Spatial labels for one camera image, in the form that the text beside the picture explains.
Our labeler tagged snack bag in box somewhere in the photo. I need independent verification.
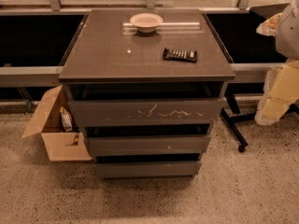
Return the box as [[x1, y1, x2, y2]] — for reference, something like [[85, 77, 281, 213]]
[[60, 106, 73, 133]]

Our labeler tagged open cardboard box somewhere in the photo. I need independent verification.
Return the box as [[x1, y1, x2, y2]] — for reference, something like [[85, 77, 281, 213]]
[[22, 86, 91, 161]]

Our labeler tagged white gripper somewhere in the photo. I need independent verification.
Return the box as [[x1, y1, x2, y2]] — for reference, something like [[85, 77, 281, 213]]
[[255, 0, 299, 125]]

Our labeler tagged grey drawer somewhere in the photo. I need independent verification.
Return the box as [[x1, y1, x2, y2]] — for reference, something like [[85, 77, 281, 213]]
[[95, 161, 202, 179], [69, 98, 224, 127], [84, 135, 210, 157]]

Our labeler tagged dark snack bar wrapper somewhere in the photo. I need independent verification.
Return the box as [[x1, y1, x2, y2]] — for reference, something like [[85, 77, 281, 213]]
[[163, 49, 197, 63]]

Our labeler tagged black wheeled stand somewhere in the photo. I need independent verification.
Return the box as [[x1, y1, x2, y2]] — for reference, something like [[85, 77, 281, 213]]
[[221, 95, 299, 153]]

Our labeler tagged dark grey drawer cabinet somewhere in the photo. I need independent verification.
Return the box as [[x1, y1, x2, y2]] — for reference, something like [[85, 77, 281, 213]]
[[58, 8, 236, 181]]

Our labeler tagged grey bottom drawer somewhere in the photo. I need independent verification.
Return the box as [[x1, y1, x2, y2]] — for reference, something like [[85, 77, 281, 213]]
[[95, 161, 202, 179]]

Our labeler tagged white bowl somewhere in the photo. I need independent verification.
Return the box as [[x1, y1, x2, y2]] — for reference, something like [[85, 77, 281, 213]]
[[130, 13, 164, 34]]

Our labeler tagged grey top drawer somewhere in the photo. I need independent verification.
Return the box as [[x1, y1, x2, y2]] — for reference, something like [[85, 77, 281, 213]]
[[69, 98, 224, 127]]

